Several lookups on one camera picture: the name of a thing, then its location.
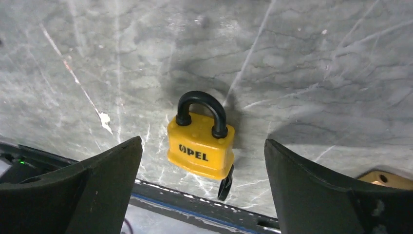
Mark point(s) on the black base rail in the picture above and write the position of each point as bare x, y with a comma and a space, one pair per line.
162, 200

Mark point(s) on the brass padlock open shackle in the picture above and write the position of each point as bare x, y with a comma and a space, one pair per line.
386, 179

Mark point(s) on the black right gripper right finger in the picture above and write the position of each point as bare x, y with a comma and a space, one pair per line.
312, 199

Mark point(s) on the yellow black padlock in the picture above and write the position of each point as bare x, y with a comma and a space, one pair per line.
201, 141

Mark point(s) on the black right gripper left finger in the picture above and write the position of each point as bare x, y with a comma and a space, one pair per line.
59, 196

